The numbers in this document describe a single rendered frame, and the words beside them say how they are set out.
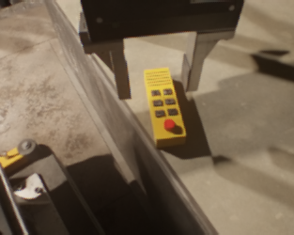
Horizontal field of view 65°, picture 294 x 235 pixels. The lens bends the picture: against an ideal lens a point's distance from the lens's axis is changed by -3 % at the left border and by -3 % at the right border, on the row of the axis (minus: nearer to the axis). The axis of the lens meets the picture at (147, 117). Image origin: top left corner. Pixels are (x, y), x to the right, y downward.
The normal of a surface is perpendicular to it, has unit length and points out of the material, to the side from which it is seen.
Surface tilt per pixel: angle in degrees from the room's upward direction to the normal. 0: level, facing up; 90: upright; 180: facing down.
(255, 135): 0
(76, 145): 0
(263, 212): 0
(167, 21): 90
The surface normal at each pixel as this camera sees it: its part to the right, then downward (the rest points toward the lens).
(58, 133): -0.02, -0.56
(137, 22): 0.14, 0.82
